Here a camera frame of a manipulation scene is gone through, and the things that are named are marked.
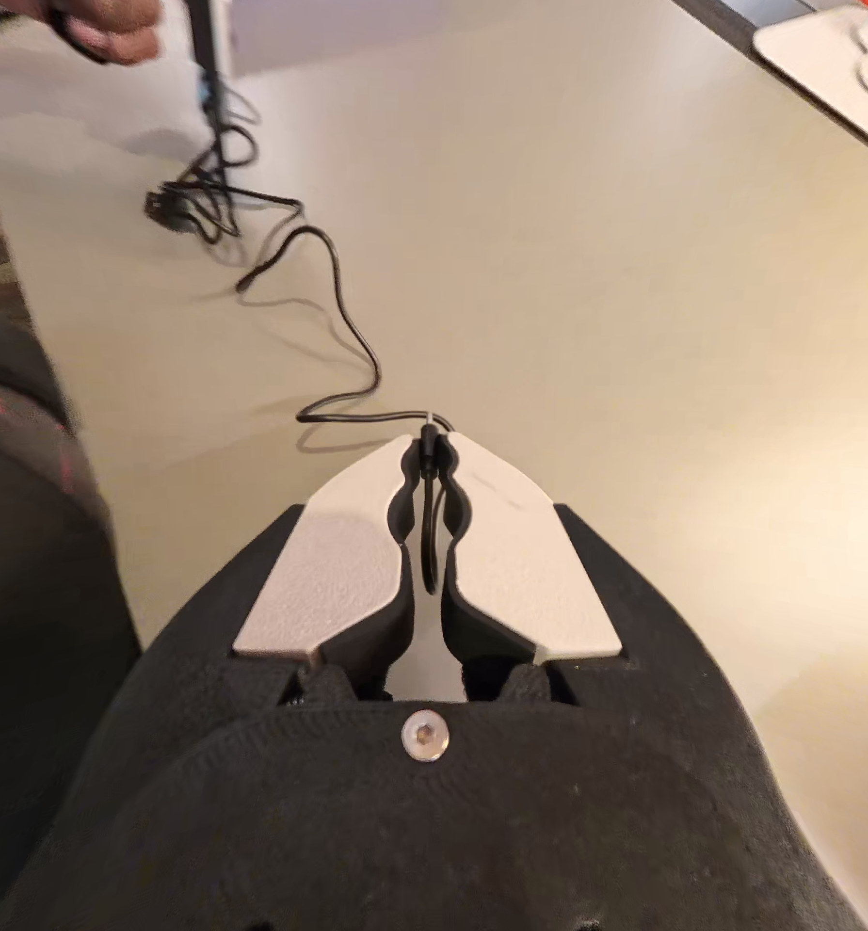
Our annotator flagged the white tray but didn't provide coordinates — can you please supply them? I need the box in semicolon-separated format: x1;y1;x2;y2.
753;3;868;162

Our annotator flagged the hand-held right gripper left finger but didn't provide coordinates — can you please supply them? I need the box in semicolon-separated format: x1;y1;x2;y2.
232;433;424;703

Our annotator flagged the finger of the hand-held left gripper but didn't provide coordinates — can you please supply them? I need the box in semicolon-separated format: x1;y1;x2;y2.
212;0;237;74

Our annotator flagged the person's left hand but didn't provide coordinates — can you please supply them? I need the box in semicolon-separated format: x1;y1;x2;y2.
12;0;164;68

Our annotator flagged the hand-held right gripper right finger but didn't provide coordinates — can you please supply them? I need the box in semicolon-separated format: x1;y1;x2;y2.
437;431;623;703

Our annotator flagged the thin black usb-c cable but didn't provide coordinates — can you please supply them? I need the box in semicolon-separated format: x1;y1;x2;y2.
234;222;458;597

